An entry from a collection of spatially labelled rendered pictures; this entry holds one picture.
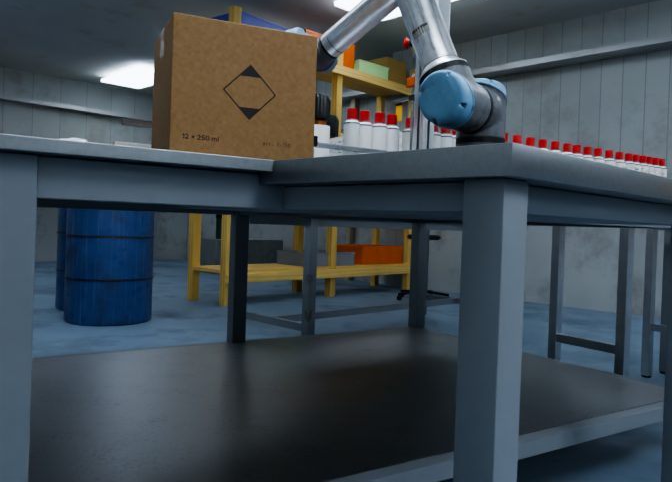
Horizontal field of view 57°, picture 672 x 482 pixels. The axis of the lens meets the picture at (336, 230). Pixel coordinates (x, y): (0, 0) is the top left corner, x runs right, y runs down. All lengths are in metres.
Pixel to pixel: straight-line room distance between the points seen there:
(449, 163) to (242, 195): 0.41
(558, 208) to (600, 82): 5.54
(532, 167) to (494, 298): 0.17
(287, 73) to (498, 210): 0.67
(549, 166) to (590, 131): 5.61
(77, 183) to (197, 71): 0.39
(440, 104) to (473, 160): 0.60
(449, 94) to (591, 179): 0.50
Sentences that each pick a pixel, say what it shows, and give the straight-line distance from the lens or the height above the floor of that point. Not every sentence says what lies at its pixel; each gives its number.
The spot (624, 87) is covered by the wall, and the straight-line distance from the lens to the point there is 6.40.
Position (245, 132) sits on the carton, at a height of 0.90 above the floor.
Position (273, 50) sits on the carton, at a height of 1.08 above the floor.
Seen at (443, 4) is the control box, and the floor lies 1.41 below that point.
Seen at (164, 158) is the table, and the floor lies 0.82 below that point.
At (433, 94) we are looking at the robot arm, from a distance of 1.38.
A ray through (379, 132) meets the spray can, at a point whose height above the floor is 1.02.
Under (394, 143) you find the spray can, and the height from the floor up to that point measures 0.99.
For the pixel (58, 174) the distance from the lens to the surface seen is 0.98.
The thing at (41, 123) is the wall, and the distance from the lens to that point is 10.38.
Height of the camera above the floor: 0.73
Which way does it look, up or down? 1 degrees down
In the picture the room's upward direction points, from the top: 2 degrees clockwise
